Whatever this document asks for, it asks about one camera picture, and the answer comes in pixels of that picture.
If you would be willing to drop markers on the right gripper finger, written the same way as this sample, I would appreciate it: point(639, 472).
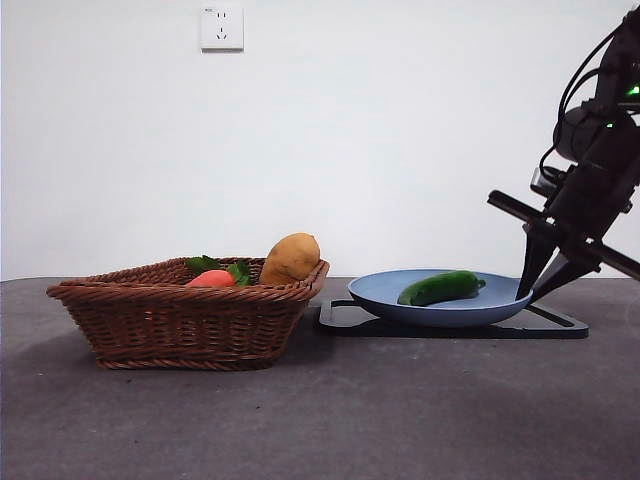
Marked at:
point(567, 272)
point(535, 255)

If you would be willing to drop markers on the green pepper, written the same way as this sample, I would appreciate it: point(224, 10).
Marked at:
point(440, 287)

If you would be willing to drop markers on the light blue plate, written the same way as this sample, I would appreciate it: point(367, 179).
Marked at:
point(435, 314)

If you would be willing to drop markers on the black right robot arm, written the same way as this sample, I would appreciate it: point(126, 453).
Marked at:
point(617, 65)

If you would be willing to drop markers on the black rectangular tray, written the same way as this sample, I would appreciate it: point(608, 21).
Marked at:
point(450, 331)

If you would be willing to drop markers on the yellow-brown potato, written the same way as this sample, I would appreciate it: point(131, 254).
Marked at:
point(292, 257)

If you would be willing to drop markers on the orange carrot with green leaves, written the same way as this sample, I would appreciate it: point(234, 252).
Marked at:
point(212, 279)

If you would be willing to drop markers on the brown wicker basket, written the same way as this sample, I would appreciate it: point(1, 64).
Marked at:
point(185, 325)

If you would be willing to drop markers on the pale grey camera box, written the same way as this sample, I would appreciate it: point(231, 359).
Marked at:
point(542, 181)

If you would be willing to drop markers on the white wall socket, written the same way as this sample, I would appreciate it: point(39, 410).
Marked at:
point(222, 28)

